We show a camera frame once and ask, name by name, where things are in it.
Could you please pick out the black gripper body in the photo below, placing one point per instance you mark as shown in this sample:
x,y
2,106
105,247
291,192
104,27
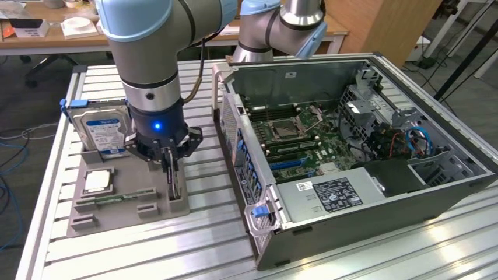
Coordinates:
x,y
158,125

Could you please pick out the black graphics card metal bracket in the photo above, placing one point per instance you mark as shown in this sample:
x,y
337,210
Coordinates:
x,y
174,183

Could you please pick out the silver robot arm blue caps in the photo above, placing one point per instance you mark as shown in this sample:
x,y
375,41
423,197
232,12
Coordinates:
x,y
152,58

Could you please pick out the silver hard disk blue caddy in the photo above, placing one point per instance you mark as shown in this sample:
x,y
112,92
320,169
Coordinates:
x,y
98,131

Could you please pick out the blue slot clip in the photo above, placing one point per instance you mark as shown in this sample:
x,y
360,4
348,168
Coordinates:
x,y
240,145
249,167

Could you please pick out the silver CPU chip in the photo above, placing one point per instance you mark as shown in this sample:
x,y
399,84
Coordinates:
x,y
98,182

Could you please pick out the thin metal locking lever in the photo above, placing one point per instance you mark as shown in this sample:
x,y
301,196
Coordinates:
x,y
266,114

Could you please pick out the black RAM slot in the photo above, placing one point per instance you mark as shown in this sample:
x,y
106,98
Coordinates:
x,y
275,115
273,108

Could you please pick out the CPU socket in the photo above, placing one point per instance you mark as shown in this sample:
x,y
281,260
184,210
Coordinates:
x,y
287,128

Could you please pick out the grey plastic parts rack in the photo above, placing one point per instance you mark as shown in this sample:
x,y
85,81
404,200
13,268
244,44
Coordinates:
x,y
125,221

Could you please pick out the metal socket cover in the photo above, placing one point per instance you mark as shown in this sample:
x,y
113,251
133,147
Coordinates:
x,y
305,122

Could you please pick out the blue case latch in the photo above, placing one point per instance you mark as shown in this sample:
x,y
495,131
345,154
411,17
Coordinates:
x,y
260,211

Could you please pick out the green motherboard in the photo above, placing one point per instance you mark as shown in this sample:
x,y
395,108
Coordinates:
x,y
331,146

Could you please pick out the black office chair base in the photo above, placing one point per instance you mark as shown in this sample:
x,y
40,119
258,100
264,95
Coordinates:
x,y
44,65

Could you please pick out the silver chipset heatsink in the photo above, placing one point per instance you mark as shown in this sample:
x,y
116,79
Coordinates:
x,y
333,167

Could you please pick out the white round holder box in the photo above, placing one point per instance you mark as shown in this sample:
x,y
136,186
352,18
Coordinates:
x,y
78,27

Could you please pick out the grey power supply unit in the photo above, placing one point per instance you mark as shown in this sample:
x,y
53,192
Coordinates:
x,y
331,201

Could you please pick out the perforated metal disk bay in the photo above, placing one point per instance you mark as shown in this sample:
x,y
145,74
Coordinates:
x,y
363,116

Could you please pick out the white box black lid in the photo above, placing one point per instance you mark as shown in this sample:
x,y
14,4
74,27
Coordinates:
x,y
29,29

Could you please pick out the white tape roll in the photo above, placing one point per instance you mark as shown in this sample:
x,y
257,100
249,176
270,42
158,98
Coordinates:
x,y
73,3

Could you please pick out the grey cup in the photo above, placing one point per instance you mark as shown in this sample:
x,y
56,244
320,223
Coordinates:
x,y
53,3

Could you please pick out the orange box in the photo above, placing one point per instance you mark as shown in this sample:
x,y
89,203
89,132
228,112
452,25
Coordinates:
x,y
6,32

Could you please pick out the dark grey open PC case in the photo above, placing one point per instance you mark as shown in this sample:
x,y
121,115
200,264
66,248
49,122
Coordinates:
x,y
351,233

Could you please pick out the clear plastic bag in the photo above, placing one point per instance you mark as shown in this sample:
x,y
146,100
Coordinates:
x,y
11,13

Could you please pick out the wooden cabinet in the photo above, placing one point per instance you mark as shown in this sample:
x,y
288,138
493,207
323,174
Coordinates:
x,y
389,29

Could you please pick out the grey metal disk bay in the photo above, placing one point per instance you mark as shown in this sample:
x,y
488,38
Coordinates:
x,y
440,169

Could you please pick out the white cabinet red dot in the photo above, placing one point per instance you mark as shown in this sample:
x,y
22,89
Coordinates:
x,y
415,49

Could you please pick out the black power adapter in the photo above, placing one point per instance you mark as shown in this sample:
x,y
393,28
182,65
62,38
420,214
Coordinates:
x,y
427,62

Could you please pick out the black stand pole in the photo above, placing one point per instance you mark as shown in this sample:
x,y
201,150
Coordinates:
x,y
467,58

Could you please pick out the white table frame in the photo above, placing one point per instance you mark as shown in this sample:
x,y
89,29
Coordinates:
x,y
437,32

